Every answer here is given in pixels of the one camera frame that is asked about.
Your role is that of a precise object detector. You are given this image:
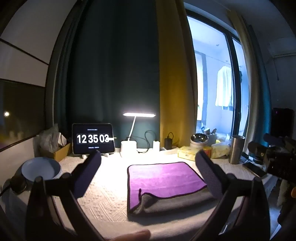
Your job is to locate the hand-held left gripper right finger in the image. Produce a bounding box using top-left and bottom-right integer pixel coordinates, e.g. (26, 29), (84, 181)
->
(192, 149), (271, 241)

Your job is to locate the steel tumbler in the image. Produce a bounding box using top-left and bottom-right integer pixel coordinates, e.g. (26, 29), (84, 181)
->
(229, 135), (246, 165)

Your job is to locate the hanging white shirt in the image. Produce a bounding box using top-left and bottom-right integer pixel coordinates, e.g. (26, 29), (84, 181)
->
(215, 66), (234, 110)

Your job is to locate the white fluffy cloth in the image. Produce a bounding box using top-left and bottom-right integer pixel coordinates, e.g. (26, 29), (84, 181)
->
(277, 179), (292, 207)

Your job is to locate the cardboard box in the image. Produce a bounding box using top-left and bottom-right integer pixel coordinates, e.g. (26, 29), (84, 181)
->
(54, 143), (71, 161)

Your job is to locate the beige curtain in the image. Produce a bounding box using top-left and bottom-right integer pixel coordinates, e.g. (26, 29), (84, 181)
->
(225, 7), (259, 139)

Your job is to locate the white desk lamp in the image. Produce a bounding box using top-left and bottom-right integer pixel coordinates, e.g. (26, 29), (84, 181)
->
(120, 112), (156, 158)

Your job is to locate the white power strip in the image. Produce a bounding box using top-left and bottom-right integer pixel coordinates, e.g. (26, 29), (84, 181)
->
(159, 147), (179, 155)

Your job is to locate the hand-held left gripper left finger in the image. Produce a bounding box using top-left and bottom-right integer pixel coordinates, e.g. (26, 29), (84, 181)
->
(25, 150), (104, 241)

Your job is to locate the black cable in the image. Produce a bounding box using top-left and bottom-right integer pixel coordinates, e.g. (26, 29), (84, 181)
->
(136, 130), (157, 154)

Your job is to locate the yellow packet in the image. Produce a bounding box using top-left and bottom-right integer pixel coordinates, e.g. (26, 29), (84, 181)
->
(211, 142), (230, 159)

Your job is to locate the clear plastic bag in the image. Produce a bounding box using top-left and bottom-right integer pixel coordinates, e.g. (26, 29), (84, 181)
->
(38, 124), (60, 154)

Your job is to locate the white textured tablecloth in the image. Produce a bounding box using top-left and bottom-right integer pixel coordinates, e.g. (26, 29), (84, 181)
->
(5, 152), (281, 239)

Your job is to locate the air conditioner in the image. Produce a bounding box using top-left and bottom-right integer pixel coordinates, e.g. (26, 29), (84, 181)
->
(269, 38), (296, 58)

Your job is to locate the blue bowl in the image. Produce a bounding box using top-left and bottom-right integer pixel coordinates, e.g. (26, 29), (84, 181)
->
(21, 157), (62, 180)

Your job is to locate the tablet with clock display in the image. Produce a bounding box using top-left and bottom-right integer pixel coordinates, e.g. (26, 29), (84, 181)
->
(72, 123), (115, 154)

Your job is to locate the glass sliding door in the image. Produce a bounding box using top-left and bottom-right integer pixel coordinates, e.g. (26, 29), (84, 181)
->
(184, 8), (251, 141)

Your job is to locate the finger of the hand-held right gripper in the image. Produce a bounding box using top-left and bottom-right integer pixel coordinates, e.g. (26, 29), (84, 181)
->
(248, 141), (267, 156)
(263, 133), (287, 146)

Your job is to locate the black speaker box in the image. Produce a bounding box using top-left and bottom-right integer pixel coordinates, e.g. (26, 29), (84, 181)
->
(271, 108), (295, 138)

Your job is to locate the purple and grey towel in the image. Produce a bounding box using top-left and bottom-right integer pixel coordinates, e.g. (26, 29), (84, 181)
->
(127, 162), (216, 215)

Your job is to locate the steel bowl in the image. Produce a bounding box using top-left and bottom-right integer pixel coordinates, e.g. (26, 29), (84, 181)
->
(191, 134), (209, 143)

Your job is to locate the dark green curtain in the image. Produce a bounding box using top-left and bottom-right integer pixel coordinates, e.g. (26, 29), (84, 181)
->
(46, 0), (161, 149)

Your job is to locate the black phone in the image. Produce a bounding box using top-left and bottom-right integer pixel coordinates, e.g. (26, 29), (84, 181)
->
(243, 162), (267, 178)

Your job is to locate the black round device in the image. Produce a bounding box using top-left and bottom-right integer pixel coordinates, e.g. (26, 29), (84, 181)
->
(0, 176), (28, 197)

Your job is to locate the yellow curtain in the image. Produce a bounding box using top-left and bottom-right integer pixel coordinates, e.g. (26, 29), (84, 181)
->
(155, 0), (198, 149)

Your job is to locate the teal curtain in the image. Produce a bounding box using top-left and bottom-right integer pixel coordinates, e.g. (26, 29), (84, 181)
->
(245, 23), (272, 149)

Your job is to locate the black power adapter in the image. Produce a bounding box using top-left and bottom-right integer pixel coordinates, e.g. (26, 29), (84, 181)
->
(165, 132), (174, 150)

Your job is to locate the yellow tissue box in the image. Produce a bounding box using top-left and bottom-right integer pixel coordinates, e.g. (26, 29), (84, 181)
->
(177, 146), (200, 161)

